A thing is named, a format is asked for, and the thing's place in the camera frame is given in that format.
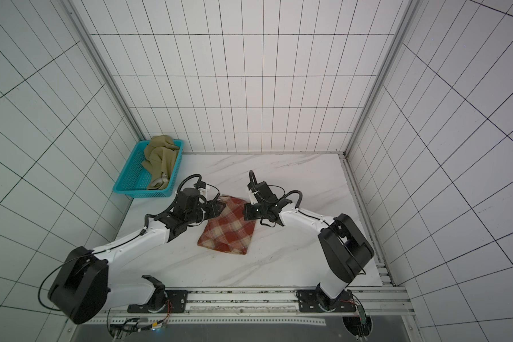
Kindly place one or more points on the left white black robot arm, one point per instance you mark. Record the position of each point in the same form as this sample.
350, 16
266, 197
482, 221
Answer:
90, 280

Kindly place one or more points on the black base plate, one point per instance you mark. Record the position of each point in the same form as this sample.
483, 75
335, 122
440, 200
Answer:
317, 301
175, 299

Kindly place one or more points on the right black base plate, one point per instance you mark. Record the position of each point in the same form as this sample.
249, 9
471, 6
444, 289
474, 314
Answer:
317, 301

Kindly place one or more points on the red plaid skirt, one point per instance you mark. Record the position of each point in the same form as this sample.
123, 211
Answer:
229, 233

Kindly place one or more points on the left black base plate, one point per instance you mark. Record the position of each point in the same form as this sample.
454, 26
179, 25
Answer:
175, 299

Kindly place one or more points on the electronics wiring board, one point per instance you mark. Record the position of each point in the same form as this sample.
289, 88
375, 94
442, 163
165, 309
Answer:
360, 325
134, 325

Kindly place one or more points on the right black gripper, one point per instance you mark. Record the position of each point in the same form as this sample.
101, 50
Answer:
251, 211

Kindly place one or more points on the left electronics wiring board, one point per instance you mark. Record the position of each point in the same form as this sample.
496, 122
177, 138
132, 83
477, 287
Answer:
134, 325

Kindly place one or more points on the olive green skirt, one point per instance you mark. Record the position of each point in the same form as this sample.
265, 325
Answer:
161, 154

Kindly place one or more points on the right electronics wiring board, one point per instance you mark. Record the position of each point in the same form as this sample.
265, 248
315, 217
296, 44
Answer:
360, 325

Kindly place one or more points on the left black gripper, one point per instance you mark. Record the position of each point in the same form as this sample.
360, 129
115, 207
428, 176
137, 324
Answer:
214, 208

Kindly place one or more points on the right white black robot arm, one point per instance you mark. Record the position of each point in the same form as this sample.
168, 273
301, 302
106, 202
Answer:
345, 247

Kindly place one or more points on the aluminium mounting rail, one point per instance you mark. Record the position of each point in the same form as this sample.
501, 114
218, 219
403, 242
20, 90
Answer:
208, 302

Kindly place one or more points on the teal plastic basket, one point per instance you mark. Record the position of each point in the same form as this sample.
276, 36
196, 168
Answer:
134, 178

